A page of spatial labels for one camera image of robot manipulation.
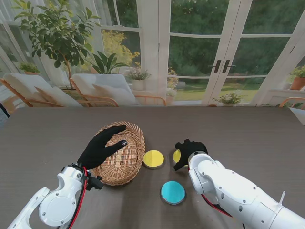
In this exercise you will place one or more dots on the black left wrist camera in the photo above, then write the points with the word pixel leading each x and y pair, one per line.
pixel 95 183

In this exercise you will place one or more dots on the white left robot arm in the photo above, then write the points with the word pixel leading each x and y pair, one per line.
pixel 57 205

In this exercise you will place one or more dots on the large leafy potted tree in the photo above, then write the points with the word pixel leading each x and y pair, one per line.
pixel 54 35

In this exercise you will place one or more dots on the yellow flowers in pale pot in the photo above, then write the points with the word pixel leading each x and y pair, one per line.
pixel 171 82

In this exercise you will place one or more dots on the white throw pillow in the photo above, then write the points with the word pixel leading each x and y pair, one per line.
pixel 57 96
pixel 114 94

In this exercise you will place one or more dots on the white cushioned lounge chair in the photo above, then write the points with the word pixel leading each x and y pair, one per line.
pixel 21 84
pixel 104 82

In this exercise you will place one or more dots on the orange frame chair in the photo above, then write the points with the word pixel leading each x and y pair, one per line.
pixel 289 100

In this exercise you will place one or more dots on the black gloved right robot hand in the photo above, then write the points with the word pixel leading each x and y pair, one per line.
pixel 193 148

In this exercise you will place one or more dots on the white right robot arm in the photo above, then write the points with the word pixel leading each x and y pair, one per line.
pixel 226 186

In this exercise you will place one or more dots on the broad-leaf green plant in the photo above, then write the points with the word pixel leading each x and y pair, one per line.
pixel 107 63

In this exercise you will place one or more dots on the low white flowering plant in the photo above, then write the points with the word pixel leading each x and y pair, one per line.
pixel 229 99

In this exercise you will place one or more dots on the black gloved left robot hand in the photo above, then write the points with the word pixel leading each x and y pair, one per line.
pixel 94 153

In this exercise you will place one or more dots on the small plant in orange pot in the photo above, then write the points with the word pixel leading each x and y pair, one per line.
pixel 29 68

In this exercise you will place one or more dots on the yellow round culture dish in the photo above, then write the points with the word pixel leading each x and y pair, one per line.
pixel 176 156
pixel 153 158

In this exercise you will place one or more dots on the plant in terracotta pot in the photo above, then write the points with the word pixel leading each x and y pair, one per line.
pixel 297 82

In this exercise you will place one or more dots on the blue round culture dish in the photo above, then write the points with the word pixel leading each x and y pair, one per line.
pixel 173 192

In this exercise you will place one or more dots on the flowering plant in white pot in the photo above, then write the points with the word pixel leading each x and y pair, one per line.
pixel 138 78

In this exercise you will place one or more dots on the white zip tie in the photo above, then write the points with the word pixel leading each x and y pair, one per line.
pixel 282 199

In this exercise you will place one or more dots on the oval wicker basket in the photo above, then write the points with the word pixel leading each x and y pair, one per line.
pixel 126 164

